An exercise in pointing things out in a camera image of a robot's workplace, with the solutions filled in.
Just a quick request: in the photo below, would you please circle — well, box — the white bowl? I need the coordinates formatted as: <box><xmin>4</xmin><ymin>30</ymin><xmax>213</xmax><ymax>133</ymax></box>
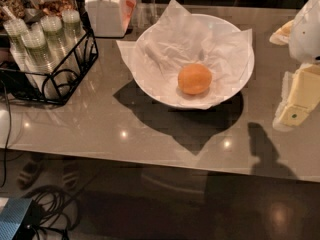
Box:
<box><xmin>131</xmin><ymin>13</ymin><xmax>256</xmax><ymax>111</ymax></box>

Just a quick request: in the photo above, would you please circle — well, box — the white paper liner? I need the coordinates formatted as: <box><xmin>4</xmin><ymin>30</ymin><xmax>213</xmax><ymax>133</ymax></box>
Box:
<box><xmin>116</xmin><ymin>0</ymin><xmax>254</xmax><ymax>111</ymax></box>

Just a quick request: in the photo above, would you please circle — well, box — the white ceramic canister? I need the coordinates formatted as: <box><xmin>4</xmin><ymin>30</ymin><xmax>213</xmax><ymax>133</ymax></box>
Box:
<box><xmin>85</xmin><ymin>0</ymin><xmax>136</xmax><ymax>38</ymax></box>

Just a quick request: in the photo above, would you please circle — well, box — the orange fruit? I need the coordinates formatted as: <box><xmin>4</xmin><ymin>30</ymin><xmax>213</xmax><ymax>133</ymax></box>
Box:
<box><xmin>178</xmin><ymin>63</ymin><xmax>212</xmax><ymax>95</ymax></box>

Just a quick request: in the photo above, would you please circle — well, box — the black hanging cable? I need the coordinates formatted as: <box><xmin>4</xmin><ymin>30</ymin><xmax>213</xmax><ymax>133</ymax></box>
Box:
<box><xmin>0</xmin><ymin>80</ymin><xmax>14</xmax><ymax>189</ymax></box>

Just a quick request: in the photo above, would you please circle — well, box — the black cable on floor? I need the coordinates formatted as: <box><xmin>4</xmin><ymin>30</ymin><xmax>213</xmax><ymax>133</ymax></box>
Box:
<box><xmin>21</xmin><ymin>183</ymin><xmax>83</xmax><ymax>240</ymax></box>

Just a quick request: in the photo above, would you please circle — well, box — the black wire rack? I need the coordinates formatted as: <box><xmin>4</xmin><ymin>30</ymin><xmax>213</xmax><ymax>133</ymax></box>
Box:
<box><xmin>0</xmin><ymin>0</ymin><xmax>98</xmax><ymax>105</ymax></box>

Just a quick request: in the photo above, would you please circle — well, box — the blue grey box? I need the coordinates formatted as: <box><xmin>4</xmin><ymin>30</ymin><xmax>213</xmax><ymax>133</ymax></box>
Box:
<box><xmin>0</xmin><ymin>198</ymin><xmax>41</xmax><ymax>240</ymax></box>

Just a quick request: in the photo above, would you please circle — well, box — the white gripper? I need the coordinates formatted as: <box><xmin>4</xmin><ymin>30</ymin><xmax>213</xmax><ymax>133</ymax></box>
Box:
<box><xmin>269</xmin><ymin>0</ymin><xmax>320</xmax><ymax>132</ymax></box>

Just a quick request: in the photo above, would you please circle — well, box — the clear plastic cup stack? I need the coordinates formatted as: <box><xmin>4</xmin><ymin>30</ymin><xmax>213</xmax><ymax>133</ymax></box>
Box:
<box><xmin>3</xmin><ymin>18</ymin><xmax>37</xmax><ymax>88</ymax></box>
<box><xmin>62</xmin><ymin>9</ymin><xmax>85</xmax><ymax>64</ymax></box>
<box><xmin>40</xmin><ymin>16</ymin><xmax>80</xmax><ymax>81</ymax></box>
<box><xmin>21</xmin><ymin>30</ymin><xmax>59</xmax><ymax>99</ymax></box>

